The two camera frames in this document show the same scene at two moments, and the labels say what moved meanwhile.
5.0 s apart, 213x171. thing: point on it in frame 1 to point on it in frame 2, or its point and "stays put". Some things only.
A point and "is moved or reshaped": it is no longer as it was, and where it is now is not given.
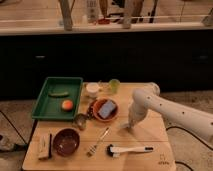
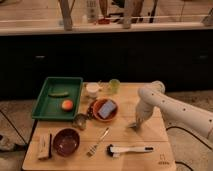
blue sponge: [106, 108] stays put
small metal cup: [80, 121] stays put
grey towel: [124, 125] is moved or reshaped
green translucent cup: [114, 85] stays put
